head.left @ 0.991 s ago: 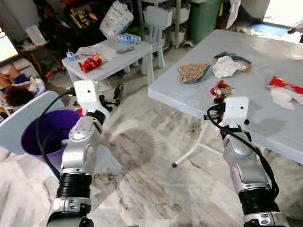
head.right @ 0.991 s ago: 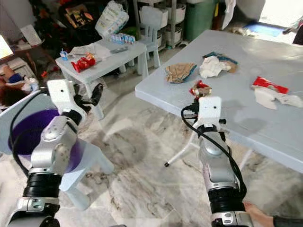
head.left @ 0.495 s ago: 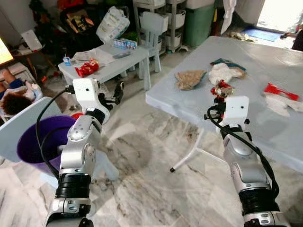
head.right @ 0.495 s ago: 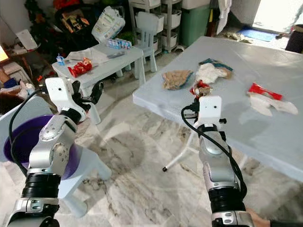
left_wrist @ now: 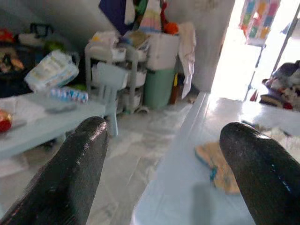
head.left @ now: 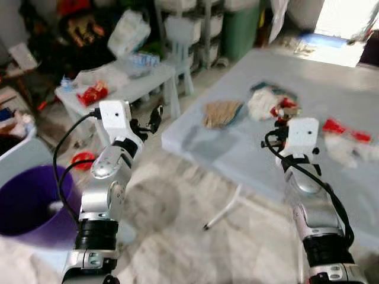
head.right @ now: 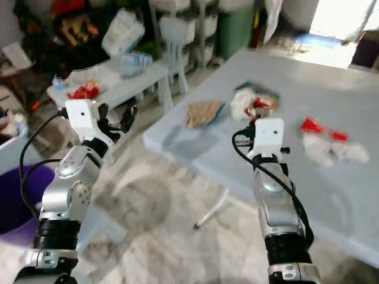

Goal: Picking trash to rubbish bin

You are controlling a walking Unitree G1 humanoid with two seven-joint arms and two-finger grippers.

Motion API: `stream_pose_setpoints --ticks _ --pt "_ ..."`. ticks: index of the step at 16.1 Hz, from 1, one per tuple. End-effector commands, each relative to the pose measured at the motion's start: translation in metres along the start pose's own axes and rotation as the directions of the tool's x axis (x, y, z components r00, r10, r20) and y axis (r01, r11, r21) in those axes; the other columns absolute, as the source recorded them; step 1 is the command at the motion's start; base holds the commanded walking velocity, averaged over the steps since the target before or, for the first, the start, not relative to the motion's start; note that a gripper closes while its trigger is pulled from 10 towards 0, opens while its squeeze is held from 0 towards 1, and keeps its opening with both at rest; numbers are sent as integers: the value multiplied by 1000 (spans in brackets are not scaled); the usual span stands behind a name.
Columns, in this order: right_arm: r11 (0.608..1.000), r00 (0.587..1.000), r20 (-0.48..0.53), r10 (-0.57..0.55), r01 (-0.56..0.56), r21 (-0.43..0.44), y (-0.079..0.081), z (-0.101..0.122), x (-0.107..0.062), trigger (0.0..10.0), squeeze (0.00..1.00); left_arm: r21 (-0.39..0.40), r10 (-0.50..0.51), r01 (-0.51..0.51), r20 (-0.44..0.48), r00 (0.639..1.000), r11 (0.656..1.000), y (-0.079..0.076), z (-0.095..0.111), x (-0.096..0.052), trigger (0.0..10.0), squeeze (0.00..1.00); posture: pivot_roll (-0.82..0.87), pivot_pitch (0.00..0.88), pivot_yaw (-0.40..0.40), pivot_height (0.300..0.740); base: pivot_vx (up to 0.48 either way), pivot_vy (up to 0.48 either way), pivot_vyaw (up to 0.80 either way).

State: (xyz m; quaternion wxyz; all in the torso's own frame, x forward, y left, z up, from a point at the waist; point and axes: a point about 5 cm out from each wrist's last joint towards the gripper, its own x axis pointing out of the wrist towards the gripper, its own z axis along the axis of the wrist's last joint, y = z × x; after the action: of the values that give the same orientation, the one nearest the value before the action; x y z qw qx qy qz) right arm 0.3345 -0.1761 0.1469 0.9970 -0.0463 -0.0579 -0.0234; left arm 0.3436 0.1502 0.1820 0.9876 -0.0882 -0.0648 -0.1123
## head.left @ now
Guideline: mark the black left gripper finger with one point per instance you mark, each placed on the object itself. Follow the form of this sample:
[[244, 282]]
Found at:
[[156, 117]]

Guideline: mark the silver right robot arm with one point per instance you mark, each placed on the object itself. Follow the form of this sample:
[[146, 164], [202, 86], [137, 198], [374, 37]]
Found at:
[[314, 201]]

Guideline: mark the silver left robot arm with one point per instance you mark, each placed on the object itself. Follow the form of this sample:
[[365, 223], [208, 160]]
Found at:
[[103, 189]]

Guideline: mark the brown paper trash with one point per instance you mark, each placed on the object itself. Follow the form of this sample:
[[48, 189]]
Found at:
[[220, 113]]

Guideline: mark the green plastic bin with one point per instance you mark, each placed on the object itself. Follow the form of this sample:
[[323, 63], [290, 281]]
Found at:
[[240, 32]]

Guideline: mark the purple rubbish bin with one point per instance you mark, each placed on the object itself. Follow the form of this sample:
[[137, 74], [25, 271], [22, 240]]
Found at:
[[26, 204]]

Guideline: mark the white tissue with red wrapper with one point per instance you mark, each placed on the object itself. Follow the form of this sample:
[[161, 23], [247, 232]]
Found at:
[[262, 105]]

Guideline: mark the small white plastic table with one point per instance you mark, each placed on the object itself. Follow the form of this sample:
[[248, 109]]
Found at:
[[148, 80]]

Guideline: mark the large white folding table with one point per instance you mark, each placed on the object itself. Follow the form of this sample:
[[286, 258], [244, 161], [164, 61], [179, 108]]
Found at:
[[249, 154]]

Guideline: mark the red snack wrapper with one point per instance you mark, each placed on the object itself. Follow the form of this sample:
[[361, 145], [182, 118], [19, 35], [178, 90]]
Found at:
[[334, 126]]

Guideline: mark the red snack packet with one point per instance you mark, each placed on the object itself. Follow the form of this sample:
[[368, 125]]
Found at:
[[93, 93]]

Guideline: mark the pack of water bottles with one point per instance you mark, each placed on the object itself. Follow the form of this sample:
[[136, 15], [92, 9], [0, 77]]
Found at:
[[144, 58]]

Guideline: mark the red round floor object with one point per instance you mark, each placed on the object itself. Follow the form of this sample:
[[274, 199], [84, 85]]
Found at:
[[83, 160]]

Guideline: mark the white plastic chair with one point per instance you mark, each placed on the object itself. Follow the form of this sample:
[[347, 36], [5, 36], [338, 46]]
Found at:
[[179, 41]]

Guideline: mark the large white plastic pack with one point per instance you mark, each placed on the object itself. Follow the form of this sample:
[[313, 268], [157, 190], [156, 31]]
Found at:
[[129, 32]]

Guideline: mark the blue door mat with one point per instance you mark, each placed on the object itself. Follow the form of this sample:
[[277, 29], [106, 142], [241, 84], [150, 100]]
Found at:
[[323, 41]]

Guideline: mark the white storage drawers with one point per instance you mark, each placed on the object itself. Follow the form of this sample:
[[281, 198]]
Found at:
[[207, 29]]

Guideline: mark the pale grey plastic tub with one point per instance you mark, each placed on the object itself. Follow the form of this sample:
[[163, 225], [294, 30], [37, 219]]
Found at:
[[23, 160]]

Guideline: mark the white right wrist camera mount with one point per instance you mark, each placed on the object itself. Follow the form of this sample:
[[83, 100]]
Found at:
[[304, 135]]

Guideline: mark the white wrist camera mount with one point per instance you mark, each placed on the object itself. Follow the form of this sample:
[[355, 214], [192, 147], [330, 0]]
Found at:
[[114, 115], [304, 135]]

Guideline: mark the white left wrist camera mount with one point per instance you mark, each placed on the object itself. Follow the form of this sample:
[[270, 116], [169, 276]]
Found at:
[[114, 115]]

